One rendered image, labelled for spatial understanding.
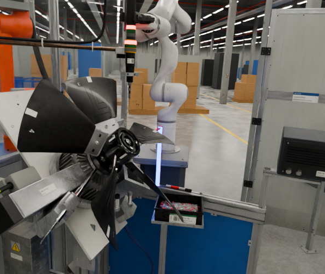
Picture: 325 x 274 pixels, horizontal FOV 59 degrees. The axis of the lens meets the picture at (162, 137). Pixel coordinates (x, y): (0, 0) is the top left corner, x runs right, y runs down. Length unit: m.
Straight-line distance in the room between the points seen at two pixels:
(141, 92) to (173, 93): 6.95
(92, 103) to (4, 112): 0.31
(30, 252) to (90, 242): 0.26
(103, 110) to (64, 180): 0.31
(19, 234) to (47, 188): 0.38
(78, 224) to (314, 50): 2.31
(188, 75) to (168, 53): 7.55
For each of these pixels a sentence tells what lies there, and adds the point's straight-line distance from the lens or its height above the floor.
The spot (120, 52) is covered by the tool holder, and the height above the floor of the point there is 1.53.
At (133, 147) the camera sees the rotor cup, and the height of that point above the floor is 1.20.
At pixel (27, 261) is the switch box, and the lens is 1.31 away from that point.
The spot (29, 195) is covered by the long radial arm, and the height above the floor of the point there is 1.12.
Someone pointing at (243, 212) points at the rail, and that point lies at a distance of 1.48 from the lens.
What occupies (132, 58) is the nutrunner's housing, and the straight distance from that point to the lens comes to 1.09.
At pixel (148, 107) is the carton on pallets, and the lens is 8.73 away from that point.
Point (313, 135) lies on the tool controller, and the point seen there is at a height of 1.24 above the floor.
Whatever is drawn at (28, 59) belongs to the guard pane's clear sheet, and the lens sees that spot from 1.72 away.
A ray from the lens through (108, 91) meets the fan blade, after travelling 1.20.
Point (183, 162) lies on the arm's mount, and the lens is 1.64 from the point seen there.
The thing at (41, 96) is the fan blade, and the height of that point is 1.39.
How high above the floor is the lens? 1.50
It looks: 14 degrees down
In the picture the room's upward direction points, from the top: 3 degrees clockwise
